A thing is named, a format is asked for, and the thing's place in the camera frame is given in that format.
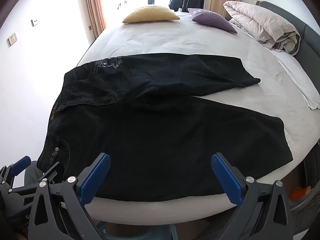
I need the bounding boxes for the purple pillow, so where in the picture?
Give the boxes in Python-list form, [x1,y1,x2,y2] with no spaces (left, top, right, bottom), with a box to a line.
[187,8,237,34]

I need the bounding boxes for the grey headboard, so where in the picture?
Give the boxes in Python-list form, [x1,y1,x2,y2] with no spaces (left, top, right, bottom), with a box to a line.
[255,0,320,64]

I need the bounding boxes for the white bed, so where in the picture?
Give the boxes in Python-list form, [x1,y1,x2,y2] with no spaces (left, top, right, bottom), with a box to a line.
[75,11,320,224]

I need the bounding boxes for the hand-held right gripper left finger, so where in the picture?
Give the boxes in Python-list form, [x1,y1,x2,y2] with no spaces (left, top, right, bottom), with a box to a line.
[27,152,112,240]

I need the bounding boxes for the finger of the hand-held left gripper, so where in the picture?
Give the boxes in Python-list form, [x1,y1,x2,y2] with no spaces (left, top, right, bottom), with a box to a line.
[37,162,61,182]
[0,156,31,188]

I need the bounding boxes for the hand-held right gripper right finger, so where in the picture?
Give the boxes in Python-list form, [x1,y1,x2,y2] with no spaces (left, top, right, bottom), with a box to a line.
[200,152,293,240]

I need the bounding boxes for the folded beige duvet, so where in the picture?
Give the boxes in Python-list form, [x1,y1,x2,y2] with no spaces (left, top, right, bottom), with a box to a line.
[223,1,301,55]

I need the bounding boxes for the grey mesh chair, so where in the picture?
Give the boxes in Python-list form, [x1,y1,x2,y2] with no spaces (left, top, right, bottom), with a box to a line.
[287,187,320,233]

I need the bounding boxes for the orange object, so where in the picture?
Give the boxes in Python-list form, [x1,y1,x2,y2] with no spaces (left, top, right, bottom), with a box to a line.
[290,186,312,202]

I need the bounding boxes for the black pants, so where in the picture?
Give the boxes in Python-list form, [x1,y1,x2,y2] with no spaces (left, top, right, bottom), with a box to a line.
[37,53,293,202]

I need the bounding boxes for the yellow pillow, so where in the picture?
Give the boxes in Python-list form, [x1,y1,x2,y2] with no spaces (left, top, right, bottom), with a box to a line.
[122,6,180,24]

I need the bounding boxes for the person's grey trouser leg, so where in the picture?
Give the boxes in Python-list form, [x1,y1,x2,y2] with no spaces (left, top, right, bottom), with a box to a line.
[24,161,44,188]

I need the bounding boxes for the white pillow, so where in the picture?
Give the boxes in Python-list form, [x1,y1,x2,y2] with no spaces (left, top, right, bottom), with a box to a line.
[271,50,320,110]

